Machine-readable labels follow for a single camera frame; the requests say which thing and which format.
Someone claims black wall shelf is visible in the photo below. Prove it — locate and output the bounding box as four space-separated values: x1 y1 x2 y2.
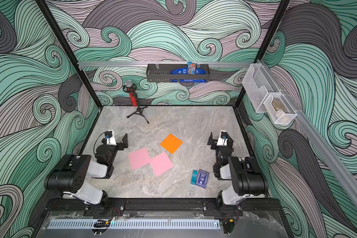
146 64 210 83

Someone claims aluminium rail wall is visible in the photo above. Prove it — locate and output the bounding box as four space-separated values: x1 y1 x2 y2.
257 59 357 208
77 60 252 68

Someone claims orange square paper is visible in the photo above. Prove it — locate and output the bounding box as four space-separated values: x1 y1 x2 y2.
160 134 182 154

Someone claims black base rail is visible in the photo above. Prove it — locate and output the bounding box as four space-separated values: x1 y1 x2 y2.
46 198 282 214

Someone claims microphone on tripod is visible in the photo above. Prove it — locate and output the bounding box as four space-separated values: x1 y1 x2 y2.
123 80 149 124

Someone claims blue snack packet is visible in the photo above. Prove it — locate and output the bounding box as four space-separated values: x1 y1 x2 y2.
170 62 207 82

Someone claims large clear plastic bin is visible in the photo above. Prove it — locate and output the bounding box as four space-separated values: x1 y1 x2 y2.
243 63 279 113

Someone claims pink paper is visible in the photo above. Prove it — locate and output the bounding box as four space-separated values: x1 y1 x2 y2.
150 153 174 176
129 148 150 170

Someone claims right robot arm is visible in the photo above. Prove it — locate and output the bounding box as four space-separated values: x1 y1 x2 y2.
207 131 268 210

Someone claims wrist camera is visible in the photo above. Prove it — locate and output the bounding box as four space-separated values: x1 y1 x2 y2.
103 130 117 146
217 131 233 146

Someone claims left pink paper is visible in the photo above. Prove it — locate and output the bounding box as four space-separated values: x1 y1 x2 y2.
129 148 150 170

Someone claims small clear plastic bin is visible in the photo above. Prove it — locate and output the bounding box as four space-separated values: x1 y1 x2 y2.
263 93 297 126

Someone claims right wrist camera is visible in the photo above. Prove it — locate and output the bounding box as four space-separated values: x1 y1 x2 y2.
217 131 233 146

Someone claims right pink paper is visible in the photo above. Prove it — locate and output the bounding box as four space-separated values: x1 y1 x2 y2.
150 153 174 176

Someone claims white slotted cable duct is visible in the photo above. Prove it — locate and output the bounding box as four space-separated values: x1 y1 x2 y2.
46 219 221 230

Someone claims aluminium rail back wall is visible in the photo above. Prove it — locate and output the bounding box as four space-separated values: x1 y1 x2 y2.
77 60 252 68

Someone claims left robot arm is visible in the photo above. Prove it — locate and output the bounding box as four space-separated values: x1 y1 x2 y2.
44 131 129 210

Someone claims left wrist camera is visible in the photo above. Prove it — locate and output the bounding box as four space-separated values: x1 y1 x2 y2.
103 130 117 146

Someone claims aluminium rail right wall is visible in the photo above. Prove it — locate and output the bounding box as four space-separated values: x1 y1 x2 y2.
257 59 357 208

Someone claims blue card box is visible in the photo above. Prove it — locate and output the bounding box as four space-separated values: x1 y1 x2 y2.
195 170 209 189

